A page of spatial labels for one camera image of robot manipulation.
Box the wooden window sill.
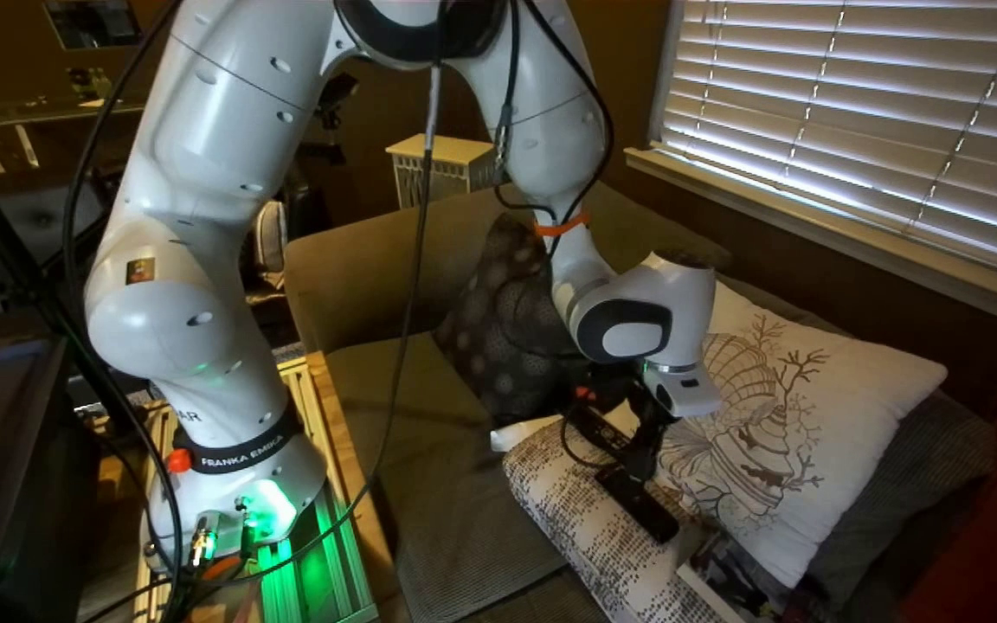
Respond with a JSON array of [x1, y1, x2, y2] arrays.
[[619, 141, 997, 339]]

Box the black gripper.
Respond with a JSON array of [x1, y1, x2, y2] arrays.
[[615, 390, 687, 491]]

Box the small black remote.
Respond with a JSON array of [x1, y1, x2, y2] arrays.
[[592, 462, 687, 547]]

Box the long black remote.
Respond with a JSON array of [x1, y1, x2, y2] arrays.
[[565, 405, 654, 477]]

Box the red blanket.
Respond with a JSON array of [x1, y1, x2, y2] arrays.
[[898, 384, 997, 623]]

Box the dark snowflake pattern pillow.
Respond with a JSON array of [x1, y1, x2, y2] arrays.
[[434, 213, 595, 427]]

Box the paperback book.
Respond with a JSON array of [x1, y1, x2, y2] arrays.
[[674, 529, 811, 623]]

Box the white shell print pillow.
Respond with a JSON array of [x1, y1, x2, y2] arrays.
[[634, 282, 951, 592]]

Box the white black dotted pillow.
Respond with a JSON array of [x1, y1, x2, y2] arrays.
[[502, 405, 803, 623]]

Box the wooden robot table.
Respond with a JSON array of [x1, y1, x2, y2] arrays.
[[132, 350, 405, 623]]

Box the black monitor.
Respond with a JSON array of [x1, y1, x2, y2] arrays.
[[0, 331, 77, 606]]

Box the white slatted basket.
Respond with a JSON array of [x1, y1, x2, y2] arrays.
[[383, 131, 502, 213]]

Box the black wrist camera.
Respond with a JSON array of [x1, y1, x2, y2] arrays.
[[565, 382, 637, 423]]

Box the white window blinds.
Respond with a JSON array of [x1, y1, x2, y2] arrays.
[[654, 0, 997, 290]]

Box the beige fabric sofa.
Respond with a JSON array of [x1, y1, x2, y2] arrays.
[[284, 169, 997, 623]]

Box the dark framed picture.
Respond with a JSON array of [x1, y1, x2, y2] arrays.
[[43, 0, 143, 52]]

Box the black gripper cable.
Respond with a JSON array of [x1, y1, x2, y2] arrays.
[[492, 0, 619, 240]]

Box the wall shelf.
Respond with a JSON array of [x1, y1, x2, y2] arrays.
[[0, 93, 151, 174]]

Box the long black arm cable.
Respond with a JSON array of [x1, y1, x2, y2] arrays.
[[172, 64, 448, 592]]

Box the white ribbed object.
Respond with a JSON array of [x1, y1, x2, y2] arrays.
[[252, 198, 293, 278]]

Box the grey blanket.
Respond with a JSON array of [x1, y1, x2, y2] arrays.
[[803, 390, 997, 623]]

